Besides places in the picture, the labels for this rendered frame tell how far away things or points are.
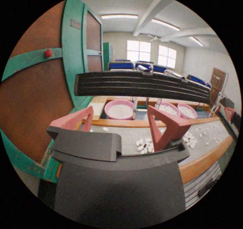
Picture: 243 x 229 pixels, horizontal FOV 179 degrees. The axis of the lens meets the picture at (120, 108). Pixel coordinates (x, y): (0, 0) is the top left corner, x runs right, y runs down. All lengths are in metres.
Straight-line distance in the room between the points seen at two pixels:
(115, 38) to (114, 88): 5.25
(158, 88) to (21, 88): 0.47
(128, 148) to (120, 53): 5.12
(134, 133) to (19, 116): 0.59
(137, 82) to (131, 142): 0.34
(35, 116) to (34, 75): 0.16
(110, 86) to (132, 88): 0.06
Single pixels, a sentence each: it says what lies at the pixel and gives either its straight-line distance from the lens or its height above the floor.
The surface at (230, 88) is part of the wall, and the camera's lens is 5.01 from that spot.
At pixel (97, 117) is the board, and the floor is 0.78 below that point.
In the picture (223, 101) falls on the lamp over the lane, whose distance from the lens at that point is 0.84.
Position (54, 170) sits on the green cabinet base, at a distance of 0.50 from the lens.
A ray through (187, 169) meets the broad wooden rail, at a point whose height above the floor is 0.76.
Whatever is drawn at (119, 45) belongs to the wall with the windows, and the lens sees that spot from 5.31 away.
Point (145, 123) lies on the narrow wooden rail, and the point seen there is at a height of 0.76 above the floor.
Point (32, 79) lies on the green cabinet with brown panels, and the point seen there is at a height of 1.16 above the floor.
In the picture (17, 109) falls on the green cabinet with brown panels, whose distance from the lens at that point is 0.35.
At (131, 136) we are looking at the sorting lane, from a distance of 0.49.
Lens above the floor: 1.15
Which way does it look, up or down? 36 degrees down
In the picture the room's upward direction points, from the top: straight up
